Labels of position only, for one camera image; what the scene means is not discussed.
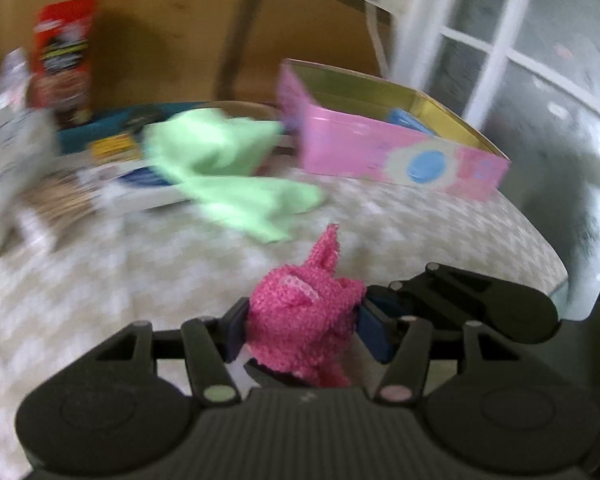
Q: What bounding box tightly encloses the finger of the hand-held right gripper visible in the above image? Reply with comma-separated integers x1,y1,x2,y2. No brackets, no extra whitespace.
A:
366,263,497,322

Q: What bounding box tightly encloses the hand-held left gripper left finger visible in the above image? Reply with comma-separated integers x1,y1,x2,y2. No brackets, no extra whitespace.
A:
95,297,251,407

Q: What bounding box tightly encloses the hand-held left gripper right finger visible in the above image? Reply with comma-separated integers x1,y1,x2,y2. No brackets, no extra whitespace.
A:
357,304,532,404

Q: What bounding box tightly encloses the pink fluffy sock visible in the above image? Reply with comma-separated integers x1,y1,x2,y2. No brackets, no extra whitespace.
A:
245,222,368,388

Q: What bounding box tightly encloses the pink cardboard box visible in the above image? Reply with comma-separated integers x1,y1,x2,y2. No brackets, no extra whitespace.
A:
277,58,511,203

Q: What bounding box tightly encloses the beige patterned tablecloth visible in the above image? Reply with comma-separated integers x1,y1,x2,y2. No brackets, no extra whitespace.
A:
0,150,569,480

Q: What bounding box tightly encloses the blue item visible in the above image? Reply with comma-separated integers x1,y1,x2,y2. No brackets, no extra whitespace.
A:
385,107,433,136

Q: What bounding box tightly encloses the light green cloth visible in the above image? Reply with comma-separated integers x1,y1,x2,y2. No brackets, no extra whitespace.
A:
142,107,326,246

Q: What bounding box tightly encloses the white flat packet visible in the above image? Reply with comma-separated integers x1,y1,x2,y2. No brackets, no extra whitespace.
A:
79,160,192,212

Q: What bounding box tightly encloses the yellow packet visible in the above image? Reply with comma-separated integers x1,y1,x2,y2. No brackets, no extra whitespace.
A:
90,132,133,163

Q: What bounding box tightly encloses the teal mat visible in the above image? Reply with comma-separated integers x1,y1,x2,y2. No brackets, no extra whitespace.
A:
55,101,206,157

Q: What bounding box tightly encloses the white tissue package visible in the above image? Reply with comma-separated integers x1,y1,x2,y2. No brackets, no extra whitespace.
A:
0,47,61,261

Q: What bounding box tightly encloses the brown tray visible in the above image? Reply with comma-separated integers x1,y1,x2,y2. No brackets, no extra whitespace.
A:
220,0,396,106

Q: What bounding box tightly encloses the brown cardboard board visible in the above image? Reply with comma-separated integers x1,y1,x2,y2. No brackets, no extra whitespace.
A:
0,0,253,113

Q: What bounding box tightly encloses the red food box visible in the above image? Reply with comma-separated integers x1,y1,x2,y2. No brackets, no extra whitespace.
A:
27,0,101,128

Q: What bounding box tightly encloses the white window frame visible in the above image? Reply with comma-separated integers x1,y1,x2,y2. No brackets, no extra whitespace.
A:
390,0,600,128

